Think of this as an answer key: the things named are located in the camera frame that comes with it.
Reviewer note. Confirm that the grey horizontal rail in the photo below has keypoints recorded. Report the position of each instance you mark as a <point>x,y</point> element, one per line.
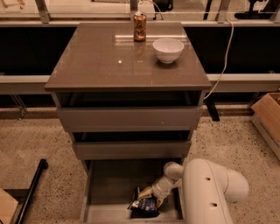
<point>229,82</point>

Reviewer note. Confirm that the wooden board corner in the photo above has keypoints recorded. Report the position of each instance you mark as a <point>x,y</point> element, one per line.
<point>8,207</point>

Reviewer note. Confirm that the blue chip bag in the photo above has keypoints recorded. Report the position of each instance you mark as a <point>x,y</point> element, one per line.
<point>143,208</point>

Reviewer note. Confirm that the grey open bottom drawer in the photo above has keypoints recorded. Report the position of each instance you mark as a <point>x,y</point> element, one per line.
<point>110,187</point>

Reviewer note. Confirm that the grey drawer cabinet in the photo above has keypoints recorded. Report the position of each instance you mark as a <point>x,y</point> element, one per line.
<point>104,67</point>

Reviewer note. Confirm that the grey middle drawer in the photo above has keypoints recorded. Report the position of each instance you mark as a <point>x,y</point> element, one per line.
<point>131,150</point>

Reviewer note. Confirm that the grey top drawer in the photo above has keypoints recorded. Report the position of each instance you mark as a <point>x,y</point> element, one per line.
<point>129,119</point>

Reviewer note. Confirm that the white ceramic bowl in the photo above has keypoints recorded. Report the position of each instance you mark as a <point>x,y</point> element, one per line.
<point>167,50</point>

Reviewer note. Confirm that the brown soda can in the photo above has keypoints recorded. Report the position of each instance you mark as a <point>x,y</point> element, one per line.
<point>139,19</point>

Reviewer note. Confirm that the cardboard box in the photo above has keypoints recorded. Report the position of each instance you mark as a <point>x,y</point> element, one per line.
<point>266,119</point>

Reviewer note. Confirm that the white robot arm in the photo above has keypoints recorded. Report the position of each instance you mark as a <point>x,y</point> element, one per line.
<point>207,190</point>

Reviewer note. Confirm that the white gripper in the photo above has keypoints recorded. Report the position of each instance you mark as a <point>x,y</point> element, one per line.
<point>157,190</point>

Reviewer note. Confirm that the black bracket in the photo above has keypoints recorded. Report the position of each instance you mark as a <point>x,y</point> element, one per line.
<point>213,112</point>

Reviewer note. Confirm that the black metal bar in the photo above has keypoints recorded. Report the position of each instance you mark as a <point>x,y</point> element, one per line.
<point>42,165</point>

